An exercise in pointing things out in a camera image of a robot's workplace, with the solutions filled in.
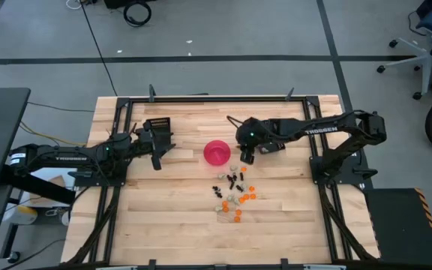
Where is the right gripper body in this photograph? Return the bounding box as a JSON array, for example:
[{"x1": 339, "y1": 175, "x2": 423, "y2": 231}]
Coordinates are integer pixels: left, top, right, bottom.
[{"x1": 238, "y1": 140, "x2": 258, "y2": 157}]

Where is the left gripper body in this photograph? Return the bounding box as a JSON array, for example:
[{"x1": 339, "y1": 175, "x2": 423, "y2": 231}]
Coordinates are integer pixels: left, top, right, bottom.
[{"x1": 136, "y1": 120, "x2": 164, "y2": 170}]

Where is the black plastic slotted basket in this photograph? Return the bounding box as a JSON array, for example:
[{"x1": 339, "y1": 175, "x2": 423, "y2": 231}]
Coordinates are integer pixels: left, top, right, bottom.
[
  {"x1": 257, "y1": 142, "x2": 287, "y2": 155},
  {"x1": 144, "y1": 117, "x2": 173, "y2": 152}
]

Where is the pink plastic bowl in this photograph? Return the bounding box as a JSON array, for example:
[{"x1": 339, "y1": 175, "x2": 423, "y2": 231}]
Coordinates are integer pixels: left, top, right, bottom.
[{"x1": 202, "y1": 139, "x2": 233, "y2": 167}]

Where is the white flat box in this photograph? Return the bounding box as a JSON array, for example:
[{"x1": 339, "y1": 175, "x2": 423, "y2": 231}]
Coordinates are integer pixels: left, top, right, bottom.
[{"x1": 28, "y1": 167, "x2": 78, "y2": 208}]

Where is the black desk foot beam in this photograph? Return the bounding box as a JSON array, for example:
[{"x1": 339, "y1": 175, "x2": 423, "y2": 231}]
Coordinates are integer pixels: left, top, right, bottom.
[{"x1": 4, "y1": 170, "x2": 77, "y2": 206}]

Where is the black equipment box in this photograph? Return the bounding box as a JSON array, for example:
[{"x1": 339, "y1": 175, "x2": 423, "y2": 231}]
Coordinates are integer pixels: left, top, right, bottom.
[{"x1": 103, "y1": 0, "x2": 157, "y2": 10}]

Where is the yellow white bottle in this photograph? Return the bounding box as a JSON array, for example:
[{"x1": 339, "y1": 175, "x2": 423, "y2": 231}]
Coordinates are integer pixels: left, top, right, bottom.
[{"x1": 2, "y1": 204, "x2": 39, "y2": 226}]

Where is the black platform with hazard stripe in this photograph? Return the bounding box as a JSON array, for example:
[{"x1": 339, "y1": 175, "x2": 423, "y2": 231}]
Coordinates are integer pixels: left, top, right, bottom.
[{"x1": 363, "y1": 187, "x2": 432, "y2": 268}]

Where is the blue white office chair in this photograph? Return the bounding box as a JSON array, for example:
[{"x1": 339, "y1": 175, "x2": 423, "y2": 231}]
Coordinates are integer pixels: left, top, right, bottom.
[{"x1": 376, "y1": 0, "x2": 432, "y2": 101}]

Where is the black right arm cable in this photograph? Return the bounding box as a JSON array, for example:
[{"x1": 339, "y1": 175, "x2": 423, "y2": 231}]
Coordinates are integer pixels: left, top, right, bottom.
[{"x1": 226, "y1": 115, "x2": 245, "y2": 131}]

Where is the black aluminium rig frame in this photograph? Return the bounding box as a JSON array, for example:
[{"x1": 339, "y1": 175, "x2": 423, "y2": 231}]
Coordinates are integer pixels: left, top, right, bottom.
[{"x1": 64, "y1": 84, "x2": 380, "y2": 270}]

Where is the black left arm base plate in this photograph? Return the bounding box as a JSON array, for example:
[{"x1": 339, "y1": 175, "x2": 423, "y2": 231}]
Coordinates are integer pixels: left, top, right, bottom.
[{"x1": 73, "y1": 156, "x2": 129, "y2": 188}]

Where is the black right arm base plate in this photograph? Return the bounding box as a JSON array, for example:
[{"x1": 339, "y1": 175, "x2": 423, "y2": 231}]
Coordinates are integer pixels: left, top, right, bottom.
[{"x1": 309, "y1": 155, "x2": 378, "y2": 185}]

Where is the thin black cable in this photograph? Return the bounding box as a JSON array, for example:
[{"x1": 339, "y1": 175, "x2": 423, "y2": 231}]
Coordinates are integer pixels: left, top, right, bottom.
[{"x1": 26, "y1": 100, "x2": 96, "y2": 113}]

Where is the yellow cable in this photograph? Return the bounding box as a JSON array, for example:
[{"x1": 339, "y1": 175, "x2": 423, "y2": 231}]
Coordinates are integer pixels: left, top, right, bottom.
[{"x1": 18, "y1": 120, "x2": 89, "y2": 148}]

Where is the long black floor cable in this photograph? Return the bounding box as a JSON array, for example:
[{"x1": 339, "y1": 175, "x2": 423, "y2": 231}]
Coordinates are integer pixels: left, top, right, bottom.
[{"x1": 79, "y1": 2, "x2": 119, "y2": 97}]

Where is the coiled black cable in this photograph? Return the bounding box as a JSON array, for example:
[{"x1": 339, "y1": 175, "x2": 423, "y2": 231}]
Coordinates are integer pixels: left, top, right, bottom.
[{"x1": 122, "y1": 1, "x2": 153, "y2": 28}]

